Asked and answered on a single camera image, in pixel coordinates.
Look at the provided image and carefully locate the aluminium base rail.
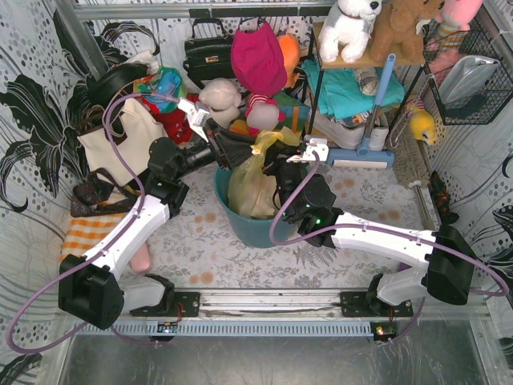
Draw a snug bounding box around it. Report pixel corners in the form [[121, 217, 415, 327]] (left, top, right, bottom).
[[59, 286, 492, 322]]

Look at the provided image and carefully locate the pink cylindrical plush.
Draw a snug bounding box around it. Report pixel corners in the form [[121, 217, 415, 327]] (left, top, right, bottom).
[[129, 242, 152, 274]]

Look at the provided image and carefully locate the black metal shelf rack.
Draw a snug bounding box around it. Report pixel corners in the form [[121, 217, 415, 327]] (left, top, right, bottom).
[[301, 22, 426, 133]]

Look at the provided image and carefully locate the blue floor sweeper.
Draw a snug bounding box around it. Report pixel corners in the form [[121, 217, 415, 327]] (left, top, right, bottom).
[[326, 53, 397, 169]]

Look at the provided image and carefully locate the black leather handbag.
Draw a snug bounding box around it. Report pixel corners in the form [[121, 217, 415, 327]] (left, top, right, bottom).
[[183, 18, 236, 90]]

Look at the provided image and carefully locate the brown teddy bear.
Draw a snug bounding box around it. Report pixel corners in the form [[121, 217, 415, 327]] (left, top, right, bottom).
[[369, 0, 445, 63]]

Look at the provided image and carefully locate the purple orange sock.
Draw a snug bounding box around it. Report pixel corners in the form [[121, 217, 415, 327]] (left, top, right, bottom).
[[398, 262, 413, 272]]

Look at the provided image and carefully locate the magenta fabric bag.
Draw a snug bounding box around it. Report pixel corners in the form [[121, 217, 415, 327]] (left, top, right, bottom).
[[230, 22, 287, 97]]

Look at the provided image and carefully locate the rainbow striped cloth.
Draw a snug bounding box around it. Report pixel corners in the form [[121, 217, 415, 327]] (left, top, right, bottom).
[[228, 91, 310, 136]]

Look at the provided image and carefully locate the white plush dog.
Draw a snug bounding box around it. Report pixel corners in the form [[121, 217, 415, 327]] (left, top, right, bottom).
[[319, 0, 382, 63]]

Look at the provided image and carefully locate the brown leather bag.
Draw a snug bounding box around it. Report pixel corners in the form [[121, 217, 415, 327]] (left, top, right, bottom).
[[70, 168, 139, 217]]

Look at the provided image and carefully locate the white pink plush doll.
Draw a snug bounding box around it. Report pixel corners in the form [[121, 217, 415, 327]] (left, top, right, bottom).
[[245, 93, 285, 137]]

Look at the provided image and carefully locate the cream plush bear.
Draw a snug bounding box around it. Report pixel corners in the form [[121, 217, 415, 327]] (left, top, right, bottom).
[[199, 78, 242, 129]]

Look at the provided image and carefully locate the teal folded cloth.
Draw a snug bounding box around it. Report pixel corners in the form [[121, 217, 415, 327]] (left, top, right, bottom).
[[301, 59, 406, 120]]

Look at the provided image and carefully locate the red garment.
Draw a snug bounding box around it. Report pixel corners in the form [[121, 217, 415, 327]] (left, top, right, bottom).
[[153, 102, 194, 145]]

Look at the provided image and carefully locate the pink plush toy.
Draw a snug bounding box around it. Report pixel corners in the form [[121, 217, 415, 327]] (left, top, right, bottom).
[[433, 0, 483, 47]]

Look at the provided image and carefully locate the purple cable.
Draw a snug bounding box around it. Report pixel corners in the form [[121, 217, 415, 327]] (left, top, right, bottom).
[[7, 94, 181, 356], [268, 150, 511, 346]]

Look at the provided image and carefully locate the teal trash bin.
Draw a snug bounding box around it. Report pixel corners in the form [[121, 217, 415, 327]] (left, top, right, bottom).
[[213, 168, 275, 249]]

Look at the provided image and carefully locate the silver foil pouch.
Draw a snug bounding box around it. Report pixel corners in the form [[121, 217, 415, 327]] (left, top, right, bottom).
[[438, 55, 501, 104]]

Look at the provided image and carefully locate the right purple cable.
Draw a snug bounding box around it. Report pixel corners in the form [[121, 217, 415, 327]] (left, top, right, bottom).
[[268, 150, 511, 346]]

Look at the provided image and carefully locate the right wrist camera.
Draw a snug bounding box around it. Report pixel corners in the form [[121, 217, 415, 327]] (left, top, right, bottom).
[[286, 136, 329, 163]]

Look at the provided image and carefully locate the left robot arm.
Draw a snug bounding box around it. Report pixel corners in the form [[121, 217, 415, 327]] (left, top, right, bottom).
[[58, 119, 255, 330]]

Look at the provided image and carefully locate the yellow trash bag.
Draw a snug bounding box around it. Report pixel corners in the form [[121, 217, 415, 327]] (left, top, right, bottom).
[[228, 127, 300, 220]]

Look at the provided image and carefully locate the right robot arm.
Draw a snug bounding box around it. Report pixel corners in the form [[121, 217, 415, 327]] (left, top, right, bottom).
[[262, 140, 476, 315]]

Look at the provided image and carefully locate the orange checkered cloth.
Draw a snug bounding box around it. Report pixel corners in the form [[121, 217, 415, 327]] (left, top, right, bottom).
[[59, 213, 124, 261]]

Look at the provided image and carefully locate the cream canvas tote bag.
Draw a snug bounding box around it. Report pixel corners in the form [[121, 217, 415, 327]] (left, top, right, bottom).
[[79, 99, 168, 185]]

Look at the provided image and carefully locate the orange plush toy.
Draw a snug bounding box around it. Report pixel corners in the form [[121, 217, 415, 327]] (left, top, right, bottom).
[[277, 34, 301, 88]]

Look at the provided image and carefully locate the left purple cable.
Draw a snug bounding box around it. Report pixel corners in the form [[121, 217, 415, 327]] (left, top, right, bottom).
[[7, 94, 181, 356]]

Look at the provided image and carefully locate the black wire basket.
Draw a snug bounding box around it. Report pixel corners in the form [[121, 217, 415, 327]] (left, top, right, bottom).
[[423, 19, 512, 125]]

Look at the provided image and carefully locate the colourful printed bag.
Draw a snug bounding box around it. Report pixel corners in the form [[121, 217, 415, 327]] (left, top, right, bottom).
[[133, 67, 187, 115]]

